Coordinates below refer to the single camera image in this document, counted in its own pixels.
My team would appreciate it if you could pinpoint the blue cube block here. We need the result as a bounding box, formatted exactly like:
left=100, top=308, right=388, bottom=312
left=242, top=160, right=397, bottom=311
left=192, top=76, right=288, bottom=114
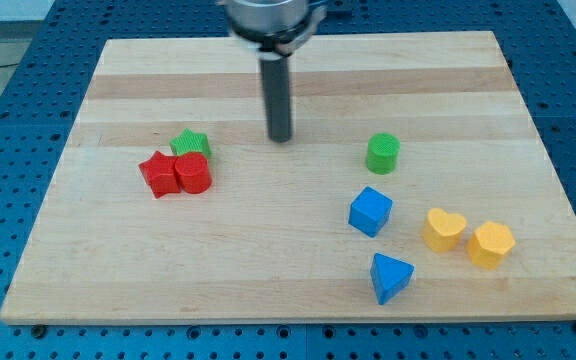
left=348, top=186, right=393, bottom=237

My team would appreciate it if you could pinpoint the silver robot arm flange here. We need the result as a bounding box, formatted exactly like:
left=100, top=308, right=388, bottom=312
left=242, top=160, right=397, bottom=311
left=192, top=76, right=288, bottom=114
left=223, top=0, right=328, bottom=61

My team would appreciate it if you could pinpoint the red star block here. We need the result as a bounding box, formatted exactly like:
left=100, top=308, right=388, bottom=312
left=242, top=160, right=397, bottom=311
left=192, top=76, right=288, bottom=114
left=138, top=151, right=181, bottom=198

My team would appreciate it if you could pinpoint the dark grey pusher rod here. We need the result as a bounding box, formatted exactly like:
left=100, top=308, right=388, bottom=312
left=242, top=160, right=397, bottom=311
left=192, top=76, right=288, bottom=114
left=259, top=57, right=293, bottom=143

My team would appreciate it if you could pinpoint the blue triangle block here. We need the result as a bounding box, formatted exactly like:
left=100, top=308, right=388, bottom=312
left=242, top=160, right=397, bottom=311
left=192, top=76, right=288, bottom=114
left=370, top=253, right=415, bottom=305

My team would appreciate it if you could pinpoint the red cylinder block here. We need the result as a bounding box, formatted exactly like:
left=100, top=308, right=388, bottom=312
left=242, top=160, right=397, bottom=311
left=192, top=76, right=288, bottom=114
left=174, top=152, right=212, bottom=194

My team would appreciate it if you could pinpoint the yellow heart block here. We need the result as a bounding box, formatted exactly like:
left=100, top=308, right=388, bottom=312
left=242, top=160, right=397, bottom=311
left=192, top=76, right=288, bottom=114
left=421, top=208, right=467, bottom=253

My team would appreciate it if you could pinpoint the green cylinder block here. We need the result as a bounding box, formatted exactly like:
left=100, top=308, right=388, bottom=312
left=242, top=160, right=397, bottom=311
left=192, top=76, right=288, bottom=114
left=365, top=132, right=400, bottom=175

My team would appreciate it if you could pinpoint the wooden board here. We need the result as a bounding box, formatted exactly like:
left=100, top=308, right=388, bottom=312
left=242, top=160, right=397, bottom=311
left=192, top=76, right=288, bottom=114
left=0, top=31, right=576, bottom=325

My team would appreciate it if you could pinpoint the green star block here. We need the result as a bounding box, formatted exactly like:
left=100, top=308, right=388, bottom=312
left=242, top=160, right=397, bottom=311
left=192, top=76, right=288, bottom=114
left=169, top=128, right=212, bottom=158

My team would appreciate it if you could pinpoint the blue perforated table plate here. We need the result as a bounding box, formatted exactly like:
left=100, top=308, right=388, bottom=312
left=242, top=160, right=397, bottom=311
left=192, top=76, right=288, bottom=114
left=0, top=0, right=576, bottom=359

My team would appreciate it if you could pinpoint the yellow hexagon block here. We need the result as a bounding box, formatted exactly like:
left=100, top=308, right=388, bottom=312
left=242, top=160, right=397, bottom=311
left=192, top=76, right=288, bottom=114
left=466, top=221, right=516, bottom=270

